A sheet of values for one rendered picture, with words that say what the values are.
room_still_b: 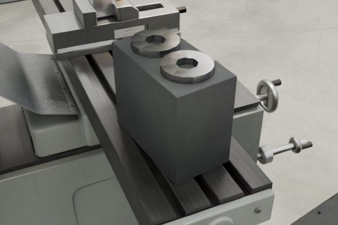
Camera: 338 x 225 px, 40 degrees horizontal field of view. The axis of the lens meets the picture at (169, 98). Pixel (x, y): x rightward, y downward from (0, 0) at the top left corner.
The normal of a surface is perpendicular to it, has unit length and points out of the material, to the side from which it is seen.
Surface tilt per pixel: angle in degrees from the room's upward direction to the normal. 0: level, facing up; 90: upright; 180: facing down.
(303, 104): 0
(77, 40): 90
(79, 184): 90
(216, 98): 90
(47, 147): 90
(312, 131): 0
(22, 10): 0
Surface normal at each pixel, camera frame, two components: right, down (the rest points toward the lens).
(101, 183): 0.40, 0.52
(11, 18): 0.00, -0.83
